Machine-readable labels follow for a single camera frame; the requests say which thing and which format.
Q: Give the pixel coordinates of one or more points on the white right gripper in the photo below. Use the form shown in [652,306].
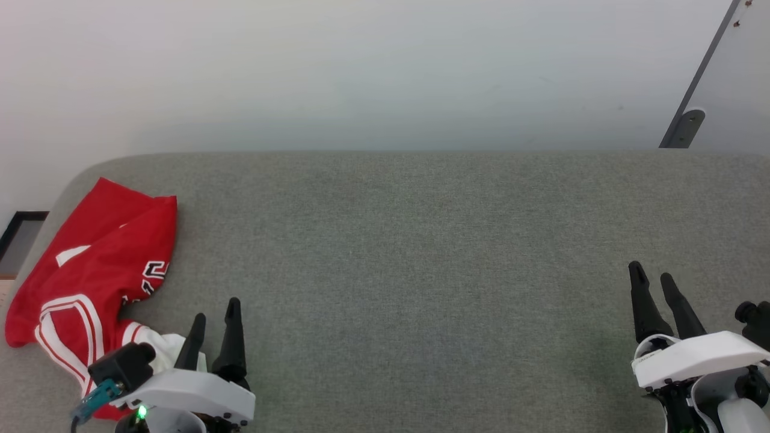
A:
[698,355]

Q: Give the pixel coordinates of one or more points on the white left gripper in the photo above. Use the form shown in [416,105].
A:
[192,391]

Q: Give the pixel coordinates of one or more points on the red white basketball jersey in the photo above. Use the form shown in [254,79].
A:
[105,240]

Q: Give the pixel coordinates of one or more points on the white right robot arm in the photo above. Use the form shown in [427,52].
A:
[722,403]

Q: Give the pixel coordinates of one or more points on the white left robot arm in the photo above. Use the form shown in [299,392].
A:
[174,423]

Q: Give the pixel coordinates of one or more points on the grey fabric sofa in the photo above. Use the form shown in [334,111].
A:
[421,270]

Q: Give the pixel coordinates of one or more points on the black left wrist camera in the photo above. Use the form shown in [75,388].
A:
[123,364]

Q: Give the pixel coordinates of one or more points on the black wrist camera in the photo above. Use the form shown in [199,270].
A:
[123,364]
[757,322]

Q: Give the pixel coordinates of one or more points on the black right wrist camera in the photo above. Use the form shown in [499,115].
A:
[757,322]

